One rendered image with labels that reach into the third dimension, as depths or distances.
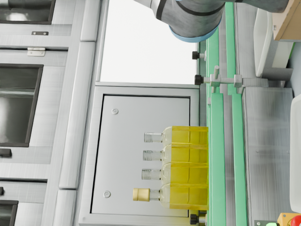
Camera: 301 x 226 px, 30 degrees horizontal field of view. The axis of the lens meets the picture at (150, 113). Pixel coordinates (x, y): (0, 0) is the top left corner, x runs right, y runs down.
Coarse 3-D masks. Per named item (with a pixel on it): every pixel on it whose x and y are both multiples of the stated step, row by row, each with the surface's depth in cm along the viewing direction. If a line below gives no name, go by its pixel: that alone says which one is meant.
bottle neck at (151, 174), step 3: (144, 171) 150; (147, 171) 150; (150, 171) 150; (153, 171) 150; (156, 171) 150; (159, 171) 150; (144, 174) 150; (147, 174) 150; (150, 174) 150; (153, 174) 150; (156, 174) 149; (144, 177) 150; (147, 177) 150; (150, 177) 150; (153, 177) 150; (156, 177) 150
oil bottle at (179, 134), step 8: (168, 128) 156; (176, 128) 156; (184, 128) 156; (192, 128) 156; (200, 128) 156; (168, 136) 154; (176, 136) 154; (184, 136) 154; (192, 136) 154; (200, 136) 154; (208, 136) 154; (208, 144) 154
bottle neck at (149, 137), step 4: (148, 132) 157; (144, 136) 156; (148, 136) 156; (152, 136) 156; (156, 136) 156; (160, 136) 156; (144, 140) 156; (148, 140) 156; (152, 140) 156; (156, 140) 156; (160, 140) 156
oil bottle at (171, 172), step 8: (168, 168) 149; (176, 168) 149; (184, 168) 149; (192, 168) 149; (200, 168) 149; (208, 168) 148; (160, 176) 149; (168, 176) 147; (176, 176) 147; (184, 176) 147; (192, 176) 147; (200, 176) 147; (208, 176) 147
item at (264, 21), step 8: (256, 16) 156; (264, 16) 154; (256, 24) 158; (264, 24) 157; (272, 24) 136; (256, 32) 160; (264, 32) 159; (256, 40) 159; (264, 40) 158; (256, 48) 157; (264, 48) 141; (256, 56) 156; (264, 56) 144; (256, 64) 154; (256, 72) 153
